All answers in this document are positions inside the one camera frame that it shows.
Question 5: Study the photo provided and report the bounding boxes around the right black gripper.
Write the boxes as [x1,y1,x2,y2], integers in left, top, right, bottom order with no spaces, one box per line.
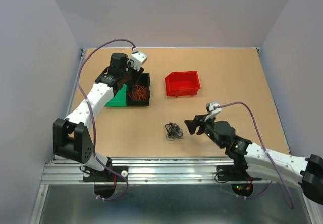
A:
[184,113,224,149]

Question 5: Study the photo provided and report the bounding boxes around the orange cable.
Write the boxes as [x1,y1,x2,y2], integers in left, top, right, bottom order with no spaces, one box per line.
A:
[128,84,149,102]

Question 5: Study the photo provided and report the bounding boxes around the black and orange cables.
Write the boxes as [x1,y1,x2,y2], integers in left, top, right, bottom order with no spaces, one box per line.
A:
[164,121,184,142]

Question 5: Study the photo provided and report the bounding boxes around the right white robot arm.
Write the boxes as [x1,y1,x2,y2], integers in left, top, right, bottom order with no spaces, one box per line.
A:
[184,115,322,204]

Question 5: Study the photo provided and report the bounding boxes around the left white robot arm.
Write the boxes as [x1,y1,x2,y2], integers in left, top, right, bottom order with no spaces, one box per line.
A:
[52,51,147,182]

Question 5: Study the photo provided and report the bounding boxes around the black plastic bin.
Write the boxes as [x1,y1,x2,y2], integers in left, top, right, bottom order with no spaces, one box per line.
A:
[126,73,150,107]

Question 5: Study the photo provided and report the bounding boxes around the green plastic bin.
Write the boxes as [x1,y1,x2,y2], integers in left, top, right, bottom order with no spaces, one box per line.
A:
[105,84,127,107]

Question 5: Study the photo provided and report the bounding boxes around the red plastic bin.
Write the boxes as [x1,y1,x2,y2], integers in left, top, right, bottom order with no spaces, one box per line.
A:
[165,71,201,97]

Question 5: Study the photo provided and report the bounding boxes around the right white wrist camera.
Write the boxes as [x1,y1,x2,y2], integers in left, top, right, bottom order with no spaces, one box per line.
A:
[204,101,222,122]

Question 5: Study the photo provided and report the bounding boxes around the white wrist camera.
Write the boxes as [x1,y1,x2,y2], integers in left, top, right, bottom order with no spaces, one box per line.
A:
[129,51,148,71]
[204,101,222,122]

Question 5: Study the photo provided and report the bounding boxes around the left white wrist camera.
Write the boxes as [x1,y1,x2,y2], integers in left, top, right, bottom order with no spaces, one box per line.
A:
[129,51,148,71]

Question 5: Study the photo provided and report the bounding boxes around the aluminium table side frame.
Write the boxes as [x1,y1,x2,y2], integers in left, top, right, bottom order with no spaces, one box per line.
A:
[54,47,88,159]

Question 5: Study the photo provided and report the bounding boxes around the aluminium mounting rail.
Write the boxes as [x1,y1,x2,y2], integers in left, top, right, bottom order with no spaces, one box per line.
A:
[40,157,233,185]

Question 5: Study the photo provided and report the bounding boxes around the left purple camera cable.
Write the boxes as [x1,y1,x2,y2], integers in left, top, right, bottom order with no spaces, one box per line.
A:
[78,39,138,201]

